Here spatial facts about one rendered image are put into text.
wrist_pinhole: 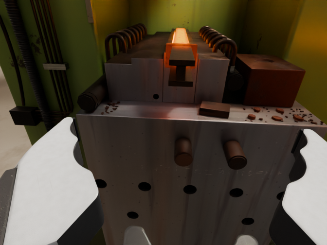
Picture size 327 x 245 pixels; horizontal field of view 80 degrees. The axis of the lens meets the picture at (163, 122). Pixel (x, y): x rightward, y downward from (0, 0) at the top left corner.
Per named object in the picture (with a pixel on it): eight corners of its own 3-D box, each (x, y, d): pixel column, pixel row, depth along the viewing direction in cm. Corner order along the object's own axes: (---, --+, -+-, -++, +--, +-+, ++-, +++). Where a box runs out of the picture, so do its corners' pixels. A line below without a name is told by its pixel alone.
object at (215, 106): (198, 114, 31) (199, 107, 31) (201, 106, 34) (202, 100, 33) (228, 118, 30) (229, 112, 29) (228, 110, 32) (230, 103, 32)
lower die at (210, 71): (221, 104, 34) (230, 54, 30) (108, 99, 35) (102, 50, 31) (199, 55, 71) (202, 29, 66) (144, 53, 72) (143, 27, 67)
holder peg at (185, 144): (191, 167, 29) (193, 153, 28) (173, 166, 29) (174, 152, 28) (190, 150, 32) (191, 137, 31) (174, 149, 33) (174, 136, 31)
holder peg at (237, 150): (245, 171, 29) (249, 156, 27) (226, 170, 29) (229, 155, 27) (238, 153, 32) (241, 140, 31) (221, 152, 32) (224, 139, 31)
